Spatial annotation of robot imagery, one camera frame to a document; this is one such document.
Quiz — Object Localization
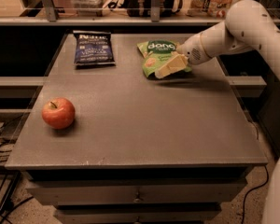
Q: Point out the grey drawer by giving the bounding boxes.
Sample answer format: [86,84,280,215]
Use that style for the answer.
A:
[26,178,246,206]
[54,203,221,224]

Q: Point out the grey lower drawer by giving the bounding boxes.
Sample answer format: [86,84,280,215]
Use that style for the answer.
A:
[54,203,221,224]

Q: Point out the grey metal shelf rail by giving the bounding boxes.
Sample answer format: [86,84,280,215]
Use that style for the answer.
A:
[0,16,222,26]

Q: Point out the blue chip bag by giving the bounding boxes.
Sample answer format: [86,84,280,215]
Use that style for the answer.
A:
[73,31,115,65]

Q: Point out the red apple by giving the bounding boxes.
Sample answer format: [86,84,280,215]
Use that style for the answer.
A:
[41,97,76,130]

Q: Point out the green rice chip bag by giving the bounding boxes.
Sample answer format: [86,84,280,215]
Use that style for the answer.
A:
[137,40,191,77]

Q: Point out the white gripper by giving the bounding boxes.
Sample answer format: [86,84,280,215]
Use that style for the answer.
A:
[155,33,212,79]

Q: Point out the black cables left floor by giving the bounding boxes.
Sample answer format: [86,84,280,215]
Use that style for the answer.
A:
[0,115,34,224]

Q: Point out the grey upper drawer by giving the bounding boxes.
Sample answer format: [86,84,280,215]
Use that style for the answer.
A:
[26,178,246,206]

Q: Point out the black cable right floor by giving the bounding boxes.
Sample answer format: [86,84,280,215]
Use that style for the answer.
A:
[240,165,270,224]

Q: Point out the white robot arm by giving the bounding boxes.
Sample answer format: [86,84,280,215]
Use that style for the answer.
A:
[176,0,280,224]

